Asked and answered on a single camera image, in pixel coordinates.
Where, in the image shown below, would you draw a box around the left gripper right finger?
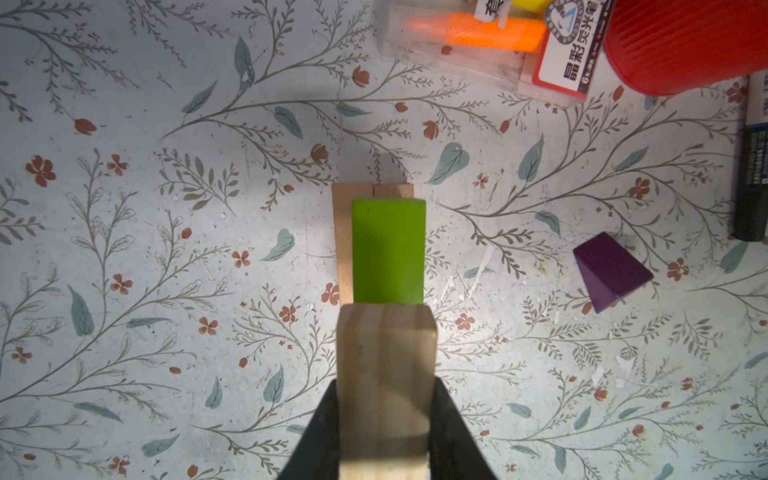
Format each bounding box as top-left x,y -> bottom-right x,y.
428,377 -> 497,480

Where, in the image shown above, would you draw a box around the red pen cup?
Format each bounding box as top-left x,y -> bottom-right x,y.
604,0 -> 767,96

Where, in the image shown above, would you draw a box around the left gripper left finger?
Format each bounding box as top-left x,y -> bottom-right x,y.
277,380 -> 340,480

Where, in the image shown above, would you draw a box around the black marker pen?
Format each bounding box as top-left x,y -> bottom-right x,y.
732,70 -> 767,242

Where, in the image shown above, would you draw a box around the wood block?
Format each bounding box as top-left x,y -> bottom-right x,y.
336,303 -> 438,479
332,182 -> 414,305

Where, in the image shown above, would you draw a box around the purple block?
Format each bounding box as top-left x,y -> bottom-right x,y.
573,232 -> 654,313

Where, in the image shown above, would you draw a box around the green block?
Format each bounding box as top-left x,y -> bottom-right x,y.
352,198 -> 427,305

